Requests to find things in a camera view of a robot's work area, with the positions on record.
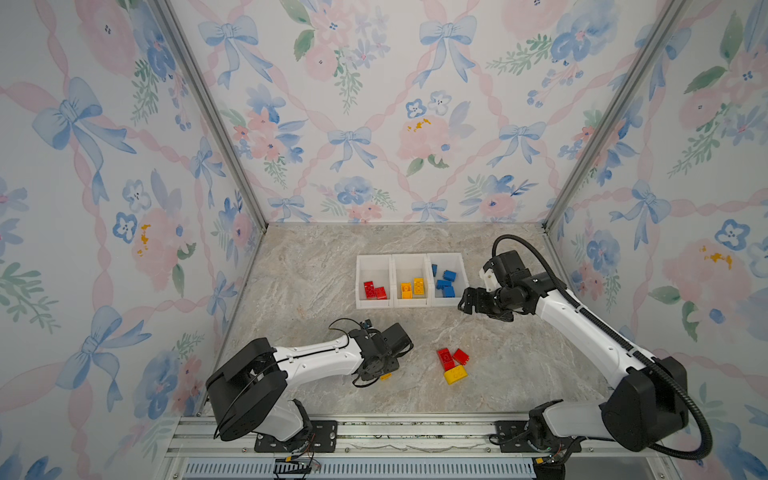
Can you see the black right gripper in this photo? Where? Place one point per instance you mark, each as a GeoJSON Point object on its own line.
{"type": "Point", "coordinates": [479, 295]}

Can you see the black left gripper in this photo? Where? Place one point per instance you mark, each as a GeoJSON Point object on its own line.
{"type": "Point", "coordinates": [394, 364]}

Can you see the red curved lego brick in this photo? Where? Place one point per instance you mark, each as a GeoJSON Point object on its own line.
{"type": "Point", "coordinates": [370, 290]}

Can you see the small red lego brick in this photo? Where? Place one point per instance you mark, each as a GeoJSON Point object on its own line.
{"type": "Point", "coordinates": [461, 357]}

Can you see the yellow curved lego brick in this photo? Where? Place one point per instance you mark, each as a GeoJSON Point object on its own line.
{"type": "Point", "coordinates": [406, 290]}

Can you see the red long lego brick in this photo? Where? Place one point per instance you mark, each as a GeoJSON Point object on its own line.
{"type": "Point", "coordinates": [446, 359]}

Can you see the white three-compartment bin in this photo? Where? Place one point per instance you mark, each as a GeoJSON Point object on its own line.
{"type": "Point", "coordinates": [390, 270]}

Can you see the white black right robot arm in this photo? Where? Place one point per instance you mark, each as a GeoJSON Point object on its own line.
{"type": "Point", "coordinates": [645, 404]}

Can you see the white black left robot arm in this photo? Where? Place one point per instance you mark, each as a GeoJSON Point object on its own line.
{"type": "Point", "coordinates": [248, 393]}

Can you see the white ribbed vent strip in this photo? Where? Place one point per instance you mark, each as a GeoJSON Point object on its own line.
{"type": "Point", "coordinates": [362, 468]}

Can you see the aluminium front rail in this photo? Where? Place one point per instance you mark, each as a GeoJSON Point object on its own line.
{"type": "Point", "coordinates": [431, 435]}

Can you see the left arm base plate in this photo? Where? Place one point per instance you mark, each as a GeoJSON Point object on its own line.
{"type": "Point", "coordinates": [319, 437]}

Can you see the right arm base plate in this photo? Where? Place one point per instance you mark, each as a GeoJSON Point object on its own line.
{"type": "Point", "coordinates": [517, 436]}

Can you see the right aluminium corner post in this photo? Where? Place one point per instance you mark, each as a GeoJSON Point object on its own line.
{"type": "Point", "coordinates": [658, 36]}

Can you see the aluminium corner post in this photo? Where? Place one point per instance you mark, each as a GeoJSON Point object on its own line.
{"type": "Point", "coordinates": [658, 36]}
{"type": "Point", "coordinates": [179, 46]}

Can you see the left aluminium corner post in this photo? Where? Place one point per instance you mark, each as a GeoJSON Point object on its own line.
{"type": "Point", "coordinates": [179, 46]}

